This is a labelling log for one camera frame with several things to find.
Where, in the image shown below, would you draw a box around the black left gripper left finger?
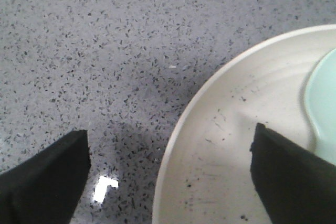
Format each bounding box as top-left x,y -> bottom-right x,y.
1,130 -> 90,223

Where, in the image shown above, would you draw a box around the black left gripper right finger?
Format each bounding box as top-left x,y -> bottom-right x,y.
250,123 -> 335,223

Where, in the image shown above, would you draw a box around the cream round plate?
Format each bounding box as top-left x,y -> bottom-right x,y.
152,25 -> 335,223

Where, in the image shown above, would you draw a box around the light blue plastic spoon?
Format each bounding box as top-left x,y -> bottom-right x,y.
304,50 -> 335,165

